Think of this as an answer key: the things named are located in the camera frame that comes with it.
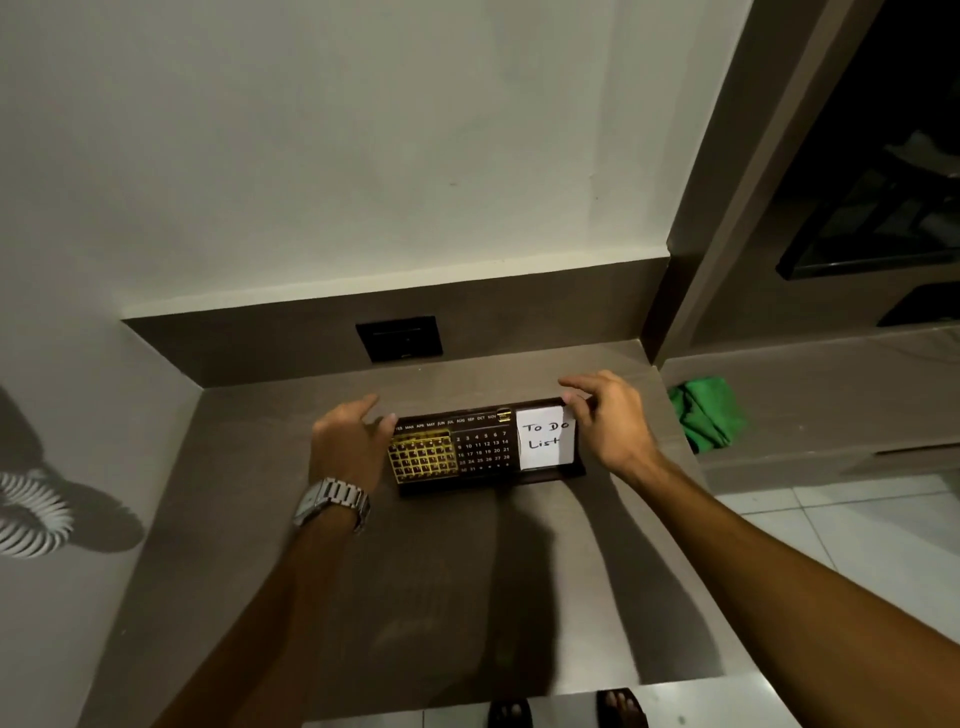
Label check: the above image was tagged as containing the person's right hand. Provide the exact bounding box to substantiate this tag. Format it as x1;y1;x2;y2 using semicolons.
558;369;663;481

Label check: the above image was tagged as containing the person's left hand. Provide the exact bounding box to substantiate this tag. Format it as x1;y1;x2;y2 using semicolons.
309;394;399;495

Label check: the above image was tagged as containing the dark brown desk calendar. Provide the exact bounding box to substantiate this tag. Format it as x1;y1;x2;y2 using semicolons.
385;396;588;498

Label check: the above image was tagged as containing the person's right forearm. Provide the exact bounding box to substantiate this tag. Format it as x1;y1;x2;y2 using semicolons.
619;452;960;728

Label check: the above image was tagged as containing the person's left forearm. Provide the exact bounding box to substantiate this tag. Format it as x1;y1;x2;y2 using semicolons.
152;501;363;728

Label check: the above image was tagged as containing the white paper note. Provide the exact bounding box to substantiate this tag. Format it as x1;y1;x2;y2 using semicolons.
516;405;579;473

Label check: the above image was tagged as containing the silver metal wristwatch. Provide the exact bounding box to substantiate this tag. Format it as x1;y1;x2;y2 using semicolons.
291;477;372;534

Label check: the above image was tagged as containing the green cloth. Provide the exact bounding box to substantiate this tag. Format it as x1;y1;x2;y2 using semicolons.
667;376;749;456

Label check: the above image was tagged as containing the black sandal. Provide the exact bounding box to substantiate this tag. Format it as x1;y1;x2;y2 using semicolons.
595;687;651;728
486;697;534;728

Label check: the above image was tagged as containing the black chair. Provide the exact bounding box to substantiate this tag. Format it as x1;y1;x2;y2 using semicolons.
775;129;960;282

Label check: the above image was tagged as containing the white coiled spiral object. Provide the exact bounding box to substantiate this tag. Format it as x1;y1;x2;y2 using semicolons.
0;470;76;560

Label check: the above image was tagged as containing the gold date frame slider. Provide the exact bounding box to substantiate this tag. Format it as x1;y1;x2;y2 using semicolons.
387;428;461;486

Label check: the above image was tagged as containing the black wall socket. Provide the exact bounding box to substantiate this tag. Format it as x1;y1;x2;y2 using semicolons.
354;315;444;365

